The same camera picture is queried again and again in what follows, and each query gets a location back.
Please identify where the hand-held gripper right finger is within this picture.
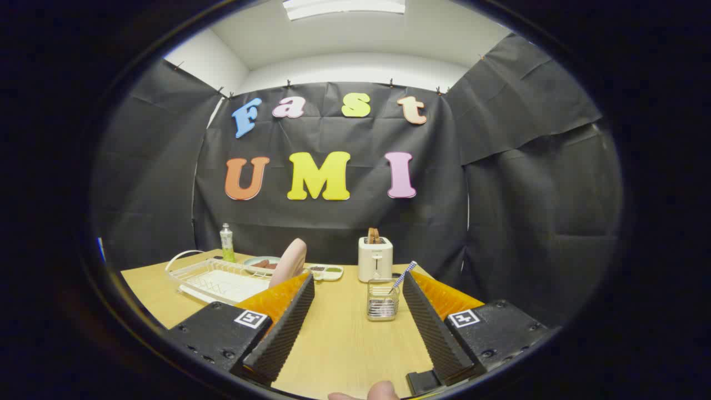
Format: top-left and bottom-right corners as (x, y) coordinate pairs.
(402, 271), (550, 396)

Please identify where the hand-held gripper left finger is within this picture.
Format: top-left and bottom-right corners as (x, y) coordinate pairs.
(167, 271), (316, 388)

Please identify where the metal wire basket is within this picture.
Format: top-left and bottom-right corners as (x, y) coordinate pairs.
(367, 279), (400, 322)

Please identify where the blue checkered handle spoon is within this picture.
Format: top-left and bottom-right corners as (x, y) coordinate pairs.
(389, 261), (418, 295)

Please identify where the pink plate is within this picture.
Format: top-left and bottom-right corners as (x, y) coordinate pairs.
(269, 238), (307, 288)

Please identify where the white wire dish rack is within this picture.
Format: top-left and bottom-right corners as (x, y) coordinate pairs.
(165, 250), (278, 305)

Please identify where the light green plate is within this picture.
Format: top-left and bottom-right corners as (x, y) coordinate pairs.
(243, 256), (284, 276)

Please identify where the white divided grain tray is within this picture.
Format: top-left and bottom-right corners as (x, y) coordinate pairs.
(306, 263), (344, 282)

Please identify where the white drain tray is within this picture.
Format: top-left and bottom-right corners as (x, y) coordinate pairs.
(179, 269), (271, 304)

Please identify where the white toaster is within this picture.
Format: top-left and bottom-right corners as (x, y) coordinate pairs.
(358, 236), (394, 283)

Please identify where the clear bottle with green liquid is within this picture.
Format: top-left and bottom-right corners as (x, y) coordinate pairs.
(220, 223), (236, 263)

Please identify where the ceiling light panel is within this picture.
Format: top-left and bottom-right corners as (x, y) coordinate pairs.
(282, 0), (406, 22)

